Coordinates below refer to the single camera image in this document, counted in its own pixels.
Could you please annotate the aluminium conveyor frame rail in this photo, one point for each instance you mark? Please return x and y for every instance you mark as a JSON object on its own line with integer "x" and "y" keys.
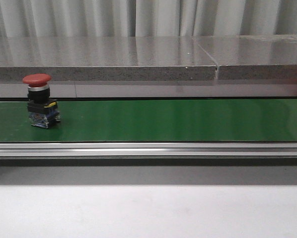
{"x": 128, "y": 149}

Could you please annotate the grey curtain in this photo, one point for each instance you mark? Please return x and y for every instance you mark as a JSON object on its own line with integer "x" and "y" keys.
{"x": 129, "y": 18}

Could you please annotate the grey stone slab right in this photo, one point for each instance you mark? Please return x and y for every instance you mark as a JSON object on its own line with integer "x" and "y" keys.
{"x": 253, "y": 57}

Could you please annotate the grey stone slab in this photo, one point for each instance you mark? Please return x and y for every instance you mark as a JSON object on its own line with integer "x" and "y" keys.
{"x": 253, "y": 57}
{"x": 105, "y": 59}

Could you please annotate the grey stone slab left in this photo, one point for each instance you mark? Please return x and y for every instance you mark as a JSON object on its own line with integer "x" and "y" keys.
{"x": 105, "y": 59}

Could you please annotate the white base panel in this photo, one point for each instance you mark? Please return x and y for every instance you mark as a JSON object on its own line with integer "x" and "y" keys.
{"x": 163, "y": 89}

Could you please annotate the green conveyor belt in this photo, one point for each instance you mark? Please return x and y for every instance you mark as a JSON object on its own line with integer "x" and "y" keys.
{"x": 157, "y": 120}

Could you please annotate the red mushroom push button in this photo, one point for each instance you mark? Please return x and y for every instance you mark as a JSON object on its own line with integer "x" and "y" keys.
{"x": 42, "y": 110}

